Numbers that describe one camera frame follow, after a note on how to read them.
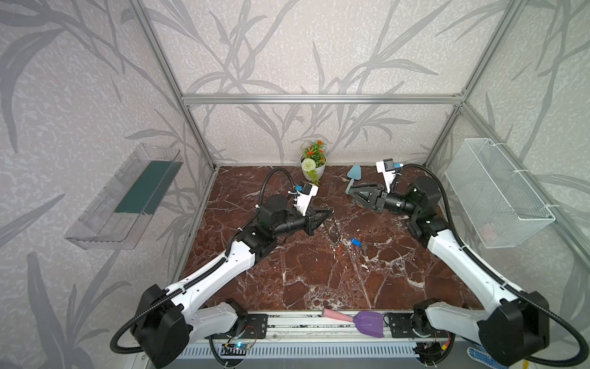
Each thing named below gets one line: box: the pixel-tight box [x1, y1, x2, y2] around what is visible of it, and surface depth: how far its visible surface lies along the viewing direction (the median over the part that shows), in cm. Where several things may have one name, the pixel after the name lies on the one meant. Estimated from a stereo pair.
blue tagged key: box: [350, 237, 368, 255], surface depth 95 cm
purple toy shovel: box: [322, 308, 385, 339], surface depth 76 cm
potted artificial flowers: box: [299, 139, 328, 187], surface depth 107 cm
